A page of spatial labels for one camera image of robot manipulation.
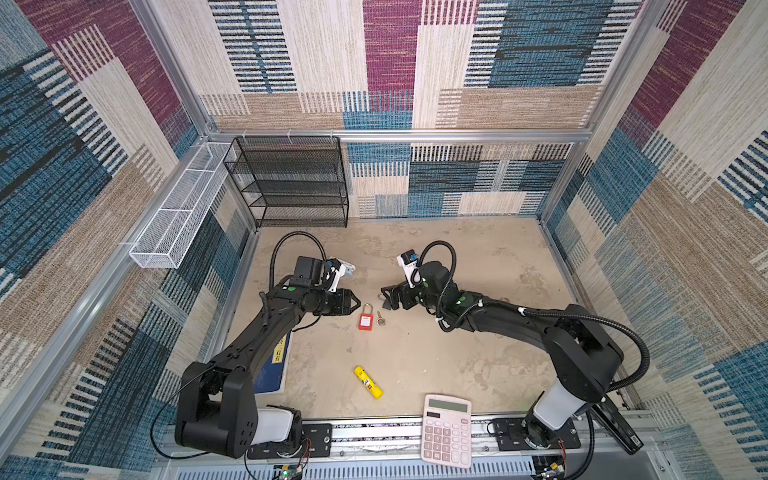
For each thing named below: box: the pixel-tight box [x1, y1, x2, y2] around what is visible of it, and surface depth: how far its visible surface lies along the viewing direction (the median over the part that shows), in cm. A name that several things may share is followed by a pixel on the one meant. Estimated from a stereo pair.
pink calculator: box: [421, 394, 472, 469], surface depth 75 cm
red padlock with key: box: [358, 303, 374, 331], surface depth 94 cm
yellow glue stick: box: [354, 366, 384, 400], surface depth 82 cm
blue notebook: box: [254, 331, 293, 394], surface depth 85 cm
